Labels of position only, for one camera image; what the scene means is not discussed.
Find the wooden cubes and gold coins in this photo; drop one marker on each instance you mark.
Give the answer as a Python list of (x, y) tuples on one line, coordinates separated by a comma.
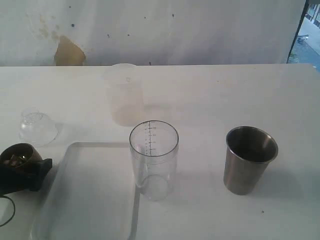
[(15, 161)]

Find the clear strainer lid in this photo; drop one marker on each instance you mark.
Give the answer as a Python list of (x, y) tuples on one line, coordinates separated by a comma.
[(37, 128)]

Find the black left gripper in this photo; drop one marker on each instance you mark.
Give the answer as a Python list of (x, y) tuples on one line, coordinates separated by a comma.
[(15, 179)]

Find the dark window frame post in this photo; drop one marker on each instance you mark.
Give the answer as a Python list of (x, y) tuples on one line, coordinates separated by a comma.
[(302, 16)]

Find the translucent frosted plastic cup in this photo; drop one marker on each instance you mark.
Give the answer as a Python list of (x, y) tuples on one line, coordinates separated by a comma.
[(124, 92)]

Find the white rectangular tray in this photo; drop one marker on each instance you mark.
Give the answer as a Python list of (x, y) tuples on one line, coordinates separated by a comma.
[(93, 195)]

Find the brown wooden cup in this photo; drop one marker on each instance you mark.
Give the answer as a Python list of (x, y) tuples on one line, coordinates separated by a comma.
[(21, 149)]

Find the stainless steel cup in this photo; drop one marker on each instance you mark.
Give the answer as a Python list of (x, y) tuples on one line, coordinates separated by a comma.
[(249, 150)]

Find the clear graduated shaker cup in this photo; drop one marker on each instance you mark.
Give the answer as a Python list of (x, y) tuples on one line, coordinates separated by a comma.
[(154, 147)]

